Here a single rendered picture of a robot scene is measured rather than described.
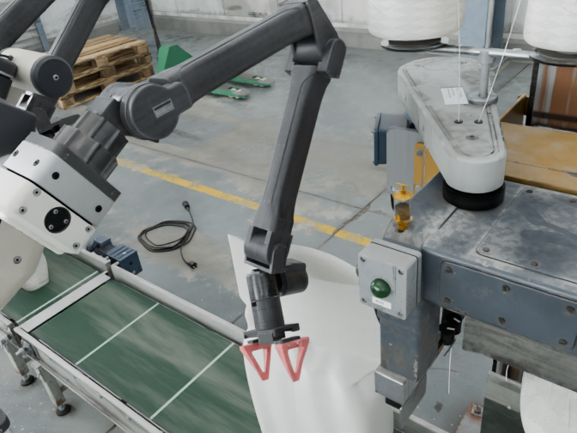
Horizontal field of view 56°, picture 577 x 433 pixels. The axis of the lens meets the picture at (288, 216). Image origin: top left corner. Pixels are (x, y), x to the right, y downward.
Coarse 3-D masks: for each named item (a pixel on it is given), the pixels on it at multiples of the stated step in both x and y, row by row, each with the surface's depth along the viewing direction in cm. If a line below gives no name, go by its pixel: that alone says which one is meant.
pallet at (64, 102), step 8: (128, 64) 648; (152, 64) 634; (128, 72) 614; (136, 72) 659; (144, 72) 629; (152, 72) 637; (80, 80) 606; (88, 80) 603; (112, 80) 600; (136, 80) 627; (88, 88) 581; (104, 88) 598; (64, 96) 563; (72, 96) 570; (88, 96) 591; (64, 104) 566; (72, 104) 572
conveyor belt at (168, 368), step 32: (128, 288) 231; (64, 320) 217; (96, 320) 215; (128, 320) 213; (160, 320) 211; (64, 352) 201; (96, 352) 199; (128, 352) 198; (160, 352) 196; (192, 352) 194; (224, 352) 193; (128, 384) 185; (160, 384) 183; (192, 384) 182; (224, 384) 180; (160, 416) 172; (192, 416) 171; (224, 416) 170; (256, 416) 168
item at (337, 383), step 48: (240, 240) 132; (240, 288) 143; (336, 288) 115; (288, 336) 131; (336, 336) 123; (288, 384) 132; (336, 384) 122; (288, 432) 142; (336, 432) 129; (384, 432) 132
